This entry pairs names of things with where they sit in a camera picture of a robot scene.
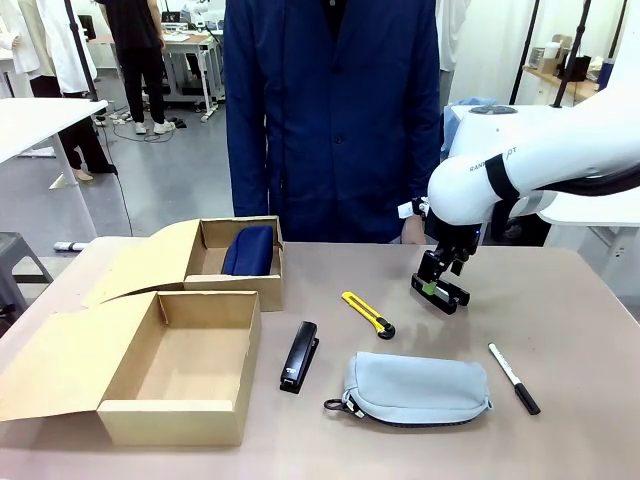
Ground black stapler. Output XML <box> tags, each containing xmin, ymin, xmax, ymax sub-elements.
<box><xmin>278</xmin><ymin>320</ymin><xmax>321</xmax><ymax>395</ymax></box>

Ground person in white coat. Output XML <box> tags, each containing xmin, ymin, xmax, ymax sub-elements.
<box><xmin>19</xmin><ymin>0</ymin><xmax>119</xmax><ymax>182</ymax></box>

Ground white wrist tag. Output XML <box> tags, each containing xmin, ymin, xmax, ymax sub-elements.
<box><xmin>397</xmin><ymin>197</ymin><xmax>430</xmax><ymax>220</ymax></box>

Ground white marker black cap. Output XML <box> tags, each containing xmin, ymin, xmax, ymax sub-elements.
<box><xmin>487</xmin><ymin>342</ymin><xmax>542</xmax><ymax>416</ymax></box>

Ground thin black stand pole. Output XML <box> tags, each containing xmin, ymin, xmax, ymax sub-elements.
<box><xmin>509</xmin><ymin>0</ymin><xmax>542</xmax><ymax>106</ymax></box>

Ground light grey fabric pouch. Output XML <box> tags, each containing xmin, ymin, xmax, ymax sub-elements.
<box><xmin>323</xmin><ymin>351</ymin><xmax>495</xmax><ymax>430</ymax></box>

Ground black floor cable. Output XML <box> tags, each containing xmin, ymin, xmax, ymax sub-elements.
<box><xmin>93</xmin><ymin>117</ymin><xmax>174</xmax><ymax>237</ymax></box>

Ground person's left hand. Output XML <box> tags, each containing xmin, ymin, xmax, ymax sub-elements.
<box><xmin>401</xmin><ymin>215</ymin><xmax>427</xmax><ymax>246</ymax></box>

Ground empty open cardboard box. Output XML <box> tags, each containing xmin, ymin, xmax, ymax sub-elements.
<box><xmin>0</xmin><ymin>290</ymin><xmax>263</xmax><ymax>448</ymax></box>

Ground dark blue fabric pouch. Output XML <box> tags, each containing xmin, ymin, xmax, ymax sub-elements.
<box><xmin>220</xmin><ymin>225</ymin><xmax>276</xmax><ymax>277</ymax></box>

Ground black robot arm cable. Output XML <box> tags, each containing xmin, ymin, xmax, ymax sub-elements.
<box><xmin>489</xmin><ymin>164</ymin><xmax>640</xmax><ymax>241</ymax></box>

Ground person in blue jacket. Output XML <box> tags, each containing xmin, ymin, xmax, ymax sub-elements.
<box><xmin>223</xmin><ymin>0</ymin><xmax>444</xmax><ymax>245</ymax></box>

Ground white side table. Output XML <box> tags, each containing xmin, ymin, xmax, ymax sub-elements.
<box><xmin>0</xmin><ymin>97</ymin><xmax>110</xmax><ymax>242</ymax></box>

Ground grey metal stool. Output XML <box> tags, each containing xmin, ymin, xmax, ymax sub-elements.
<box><xmin>0</xmin><ymin>231</ymin><xmax>55</xmax><ymax>324</ymax></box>

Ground hanging white garment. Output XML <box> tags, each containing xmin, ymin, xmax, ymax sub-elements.
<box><xmin>433</xmin><ymin>0</ymin><xmax>474</xmax><ymax>74</ymax></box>

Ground light blue cloth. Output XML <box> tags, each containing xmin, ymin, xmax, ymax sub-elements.
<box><xmin>440</xmin><ymin>102</ymin><xmax>474</xmax><ymax>164</ymax></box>

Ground person in black clothes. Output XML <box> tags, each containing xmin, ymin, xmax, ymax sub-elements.
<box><xmin>93</xmin><ymin>0</ymin><xmax>177</xmax><ymax>136</ymax></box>

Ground thick black stand pole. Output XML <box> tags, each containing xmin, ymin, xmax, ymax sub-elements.
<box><xmin>549</xmin><ymin>0</ymin><xmax>595</xmax><ymax>110</ymax></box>

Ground background desk white legs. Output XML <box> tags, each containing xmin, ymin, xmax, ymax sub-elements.
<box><xmin>87</xmin><ymin>27</ymin><xmax>226</xmax><ymax>124</ymax></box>

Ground black box on shelf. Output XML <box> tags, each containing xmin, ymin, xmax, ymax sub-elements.
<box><xmin>564</xmin><ymin>55</ymin><xmax>592</xmax><ymax>82</ymax></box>

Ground yellow utility knife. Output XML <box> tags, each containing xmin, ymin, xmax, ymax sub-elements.
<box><xmin>341</xmin><ymin>290</ymin><xmax>397</xmax><ymax>342</ymax></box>

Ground white table with rounded corner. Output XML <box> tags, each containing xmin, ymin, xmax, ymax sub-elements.
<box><xmin>535</xmin><ymin>192</ymin><xmax>640</xmax><ymax>281</ymax></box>

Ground black tripod pole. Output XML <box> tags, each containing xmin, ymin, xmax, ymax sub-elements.
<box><xmin>63</xmin><ymin>0</ymin><xmax>102</xmax><ymax>104</ymax></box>

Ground black velcro strap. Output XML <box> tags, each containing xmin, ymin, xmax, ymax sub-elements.
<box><xmin>485</xmin><ymin>154</ymin><xmax>517</xmax><ymax>198</ymax></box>

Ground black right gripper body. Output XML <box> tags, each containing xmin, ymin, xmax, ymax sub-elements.
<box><xmin>425</xmin><ymin>212</ymin><xmax>482</xmax><ymax>277</ymax></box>

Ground small brown cardboard carton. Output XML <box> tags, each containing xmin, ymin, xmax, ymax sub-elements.
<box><xmin>529</xmin><ymin>33</ymin><xmax>575</xmax><ymax>76</ymax></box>

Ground cardboard box with blue pouch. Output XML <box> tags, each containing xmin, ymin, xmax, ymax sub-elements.
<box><xmin>81</xmin><ymin>215</ymin><xmax>286</xmax><ymax>313</ymax></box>

